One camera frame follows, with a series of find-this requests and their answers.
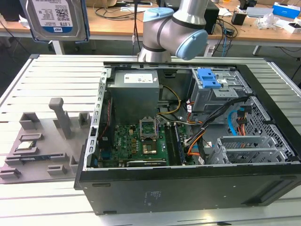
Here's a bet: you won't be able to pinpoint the hard disk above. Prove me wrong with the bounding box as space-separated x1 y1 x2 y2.
24 0 91 44

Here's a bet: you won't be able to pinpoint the silver disk bay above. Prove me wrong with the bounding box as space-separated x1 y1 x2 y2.
206 136 286 164

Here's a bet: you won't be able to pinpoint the metal CPU socket cover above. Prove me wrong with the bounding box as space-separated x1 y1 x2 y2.
140 117 158 141

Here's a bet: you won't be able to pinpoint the grey power supply unit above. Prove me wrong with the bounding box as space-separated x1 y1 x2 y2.
107 70 161 119

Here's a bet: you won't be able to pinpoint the CPU socket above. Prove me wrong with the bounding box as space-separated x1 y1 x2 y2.
142 142 159 155

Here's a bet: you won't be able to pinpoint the green motherboard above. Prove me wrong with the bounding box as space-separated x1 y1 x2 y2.
98 123 196 168

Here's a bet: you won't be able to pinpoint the RAM stick in slot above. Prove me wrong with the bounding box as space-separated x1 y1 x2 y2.
173 124 187 163

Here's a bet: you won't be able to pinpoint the black graphics card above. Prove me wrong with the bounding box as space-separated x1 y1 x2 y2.
126 160 166 168

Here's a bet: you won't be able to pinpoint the silver drive cage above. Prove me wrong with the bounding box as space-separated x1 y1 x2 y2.
189 68 253 119

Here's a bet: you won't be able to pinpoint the blue plastic drive latch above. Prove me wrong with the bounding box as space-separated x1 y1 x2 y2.
197 67 221 89

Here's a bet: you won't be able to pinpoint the black open PC case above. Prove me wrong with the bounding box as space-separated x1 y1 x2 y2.
74 61 301 215

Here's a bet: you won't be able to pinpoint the wooden desk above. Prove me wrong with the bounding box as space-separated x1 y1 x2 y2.
0 4 301 45

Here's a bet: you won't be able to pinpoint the grey parts rack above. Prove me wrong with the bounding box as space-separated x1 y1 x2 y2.
0 97 92 185

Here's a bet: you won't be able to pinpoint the black desktop computer tower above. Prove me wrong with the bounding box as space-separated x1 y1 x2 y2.
204 3 220 35

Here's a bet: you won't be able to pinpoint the RAM stick on rack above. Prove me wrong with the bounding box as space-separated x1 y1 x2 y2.
20 157 52 162

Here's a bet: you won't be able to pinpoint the CPU chip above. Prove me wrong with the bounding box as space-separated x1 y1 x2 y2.
16 140 36 152

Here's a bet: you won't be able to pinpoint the black pen holder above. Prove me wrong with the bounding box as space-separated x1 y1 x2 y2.
231 11 247 26

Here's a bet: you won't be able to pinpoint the flat grey box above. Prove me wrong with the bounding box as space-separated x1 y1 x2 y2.
245 6 275 18

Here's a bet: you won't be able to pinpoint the crumpled white paper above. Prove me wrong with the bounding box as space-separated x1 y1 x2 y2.
18 16 32 29

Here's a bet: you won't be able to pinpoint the white box with black item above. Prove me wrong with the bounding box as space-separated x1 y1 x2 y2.
277 19 301 34

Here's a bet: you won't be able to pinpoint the blue cardboard box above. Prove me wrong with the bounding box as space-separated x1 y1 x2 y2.
272 1 301 17

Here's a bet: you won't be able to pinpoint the large black box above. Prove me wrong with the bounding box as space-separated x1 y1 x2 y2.
0 0 28 22

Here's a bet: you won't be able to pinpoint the yellow and black wire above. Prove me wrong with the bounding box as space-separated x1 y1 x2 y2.
157 85 182 116

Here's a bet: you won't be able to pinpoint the orange wire bundle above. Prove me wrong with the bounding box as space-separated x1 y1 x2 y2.
187 131 206 157

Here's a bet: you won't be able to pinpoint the black sleeved cable bundle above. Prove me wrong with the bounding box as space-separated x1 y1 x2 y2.
185 96 250 143

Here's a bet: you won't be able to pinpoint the light blue data wire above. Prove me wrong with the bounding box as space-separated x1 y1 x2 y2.
227 110 238 137

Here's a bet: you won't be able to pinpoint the thin black cable with plug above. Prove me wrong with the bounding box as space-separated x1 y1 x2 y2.
131 0 140 54

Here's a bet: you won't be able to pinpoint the black power connector, orange wires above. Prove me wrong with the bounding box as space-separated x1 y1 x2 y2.
237 105 253 137

